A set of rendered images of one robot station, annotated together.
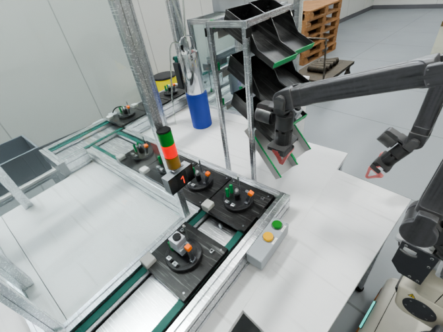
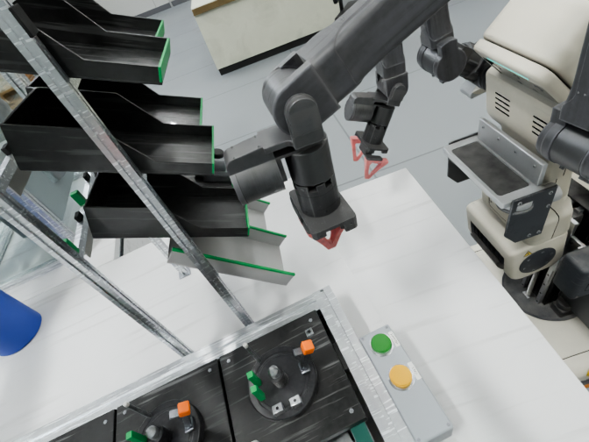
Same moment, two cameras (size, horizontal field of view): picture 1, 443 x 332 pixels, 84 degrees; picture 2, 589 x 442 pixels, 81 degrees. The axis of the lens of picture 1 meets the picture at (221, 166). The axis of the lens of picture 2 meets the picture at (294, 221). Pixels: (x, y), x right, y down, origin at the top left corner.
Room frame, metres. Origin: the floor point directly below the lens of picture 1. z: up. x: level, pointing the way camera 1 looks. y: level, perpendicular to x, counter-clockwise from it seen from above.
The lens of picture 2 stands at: (0.49, 0.08, 1.66)
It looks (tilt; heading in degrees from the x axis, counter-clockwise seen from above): 44 degrees down; 311
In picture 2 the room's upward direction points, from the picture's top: 22 degrees counter-clockwise
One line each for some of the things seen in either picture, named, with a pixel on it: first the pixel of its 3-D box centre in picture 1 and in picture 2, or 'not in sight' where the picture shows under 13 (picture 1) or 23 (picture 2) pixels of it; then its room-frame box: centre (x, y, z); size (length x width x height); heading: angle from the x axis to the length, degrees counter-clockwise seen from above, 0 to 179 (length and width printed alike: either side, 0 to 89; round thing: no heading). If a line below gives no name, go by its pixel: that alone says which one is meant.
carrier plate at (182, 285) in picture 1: (184, 257); not in sight; (0.55, 0.19, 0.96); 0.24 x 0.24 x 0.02; 45
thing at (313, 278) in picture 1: (291, 220); (355, 316); (0.74, -0.28, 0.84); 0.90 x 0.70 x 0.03; 128
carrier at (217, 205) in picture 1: (236, 194); (277, 376); (0.79, -0.05, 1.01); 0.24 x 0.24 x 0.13; 45
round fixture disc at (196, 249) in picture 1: (183, 254); not in sight; (0.55, 0.19, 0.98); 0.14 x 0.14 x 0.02
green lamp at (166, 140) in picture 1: (165, 137); not in sight; (0.74, 0.17, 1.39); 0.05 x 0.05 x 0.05
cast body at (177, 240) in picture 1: (177, 240); not in sight; (0.56, 0.20, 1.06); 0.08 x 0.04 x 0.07; 45
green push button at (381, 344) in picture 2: (277, 224); (381, 344); (0.63, -0.19, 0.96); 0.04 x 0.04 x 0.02
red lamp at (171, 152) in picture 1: (169, 149); not in sight; (0.74, 0.17, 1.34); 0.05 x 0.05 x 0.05
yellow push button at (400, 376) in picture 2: (267, 237); (400, 376); (0.58, -0.14, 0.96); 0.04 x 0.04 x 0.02
